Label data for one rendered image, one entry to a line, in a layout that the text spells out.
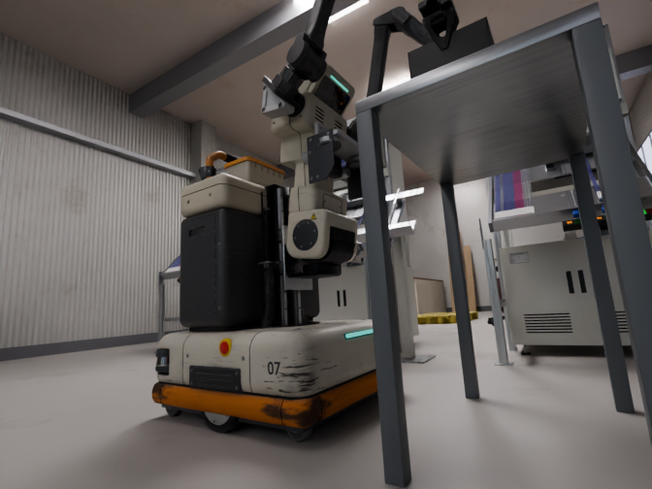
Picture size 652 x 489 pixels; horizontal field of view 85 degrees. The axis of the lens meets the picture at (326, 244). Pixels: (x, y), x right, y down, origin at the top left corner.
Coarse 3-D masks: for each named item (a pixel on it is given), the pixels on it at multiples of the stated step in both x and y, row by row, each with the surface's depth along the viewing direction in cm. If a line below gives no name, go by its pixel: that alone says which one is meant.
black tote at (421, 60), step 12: (480, 24) 73; (444, 36) 77; (456, 36) 76; (468, 36) 75; (480, 36) 73; (420, 48) 80; (432, 48) 79; (456, 48) 76; (468, 48) 74; (480, 48) 73; (408, 60) 82; (420, 60) 80; (432, 60) 79; (444, 60) 77; (420, 72) 80
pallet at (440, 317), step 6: (438, 312) 594; (444, 312) 587; (450, 312) 564; (474, 312) 542; (420, 318) 508; (426, 318) 503; (432, 318) 499; (438, 318) 494; (444, 318) 489; (450, 318) 485; (474, 318) 552
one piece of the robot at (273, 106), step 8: (264, 88) 115; (264, 96) 114; (272, 96) 112; (264, 104) 114; (272, 104) 112; (280, 104) 110; (288, 104) 111; (264, 112) 113; (272, 112) 113; (280, 112) 112; (288, 112) 112
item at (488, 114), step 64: (448, 64) 70; (512, 64) 67; (576, 64) 59; (384, 128) 88; (448, 128) 90; (512, 128) 92; (576, 128) 94; (384, 192) 78; (448, 192) 133; (576, 192) 110; (384, 256) 73; (640, 256) 50; (384, 320) 71; (640, 320) 50; (384, 384) 70; (640, 384) 50; (384, 448) 68
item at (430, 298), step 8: (416, 280) 666; (424, 280) 710; (432, 280) 761; (440, 280) 829; (416, 288) 659; (424, 288) 703; (432, 288) 752; (440, 288) 817; (416, 296) 656; (424, 296) 695; (432, 296) 744; (440, 296) 807; (416, 304) 654; (424, 304) 688; (432, 304) 736; (440, 304) 798; (424, 312) 680; (432, 312) 726
